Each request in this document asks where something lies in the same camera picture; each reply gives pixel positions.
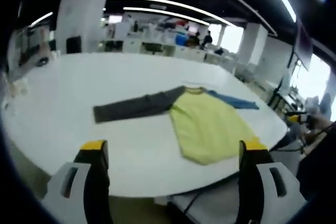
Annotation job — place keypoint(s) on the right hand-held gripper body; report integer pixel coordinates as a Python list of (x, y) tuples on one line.
[(306, 121)]

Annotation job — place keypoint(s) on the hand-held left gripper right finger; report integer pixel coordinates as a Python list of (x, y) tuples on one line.
[(249, 182)]

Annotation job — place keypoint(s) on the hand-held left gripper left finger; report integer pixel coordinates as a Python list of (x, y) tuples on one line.
[(95, 182)]

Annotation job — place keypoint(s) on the yellow grey blue garment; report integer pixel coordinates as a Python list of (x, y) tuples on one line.
[(210, 124)]

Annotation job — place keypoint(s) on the person's right hand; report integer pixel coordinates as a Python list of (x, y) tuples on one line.
[(321, 123)]

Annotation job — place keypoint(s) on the black metal stand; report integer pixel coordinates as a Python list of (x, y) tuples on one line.
[(279, 95)]

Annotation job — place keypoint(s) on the dark hanging screen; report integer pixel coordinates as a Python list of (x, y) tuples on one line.
[(304, 45)]

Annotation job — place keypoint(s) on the white square pillar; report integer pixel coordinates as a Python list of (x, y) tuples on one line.
[(252, 43), (81, 11)]

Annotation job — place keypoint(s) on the white desk row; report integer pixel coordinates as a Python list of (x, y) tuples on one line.
[(183, 52)]

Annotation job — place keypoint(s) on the blue water barrel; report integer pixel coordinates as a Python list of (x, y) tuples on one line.
[(181, 40)]

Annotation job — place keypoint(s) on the black cabinet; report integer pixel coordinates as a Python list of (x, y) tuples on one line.
[(73, 45)]

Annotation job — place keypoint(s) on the black office chair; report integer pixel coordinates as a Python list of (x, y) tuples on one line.
[(152, 48)]

